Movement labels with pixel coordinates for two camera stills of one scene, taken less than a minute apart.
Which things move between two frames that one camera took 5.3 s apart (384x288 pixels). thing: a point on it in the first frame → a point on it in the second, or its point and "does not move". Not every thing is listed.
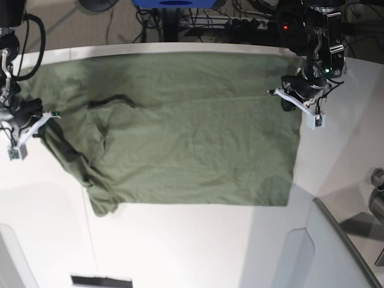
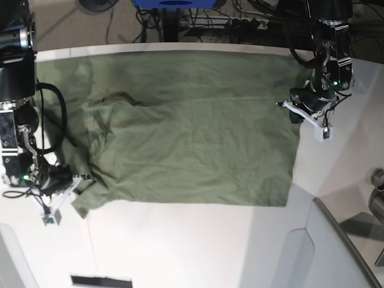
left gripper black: x=32 y=108 → x=55 y=179
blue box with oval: x=175 y=3 does not move
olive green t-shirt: x=171 y=129 does not move
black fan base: x=98 y=5 does not move
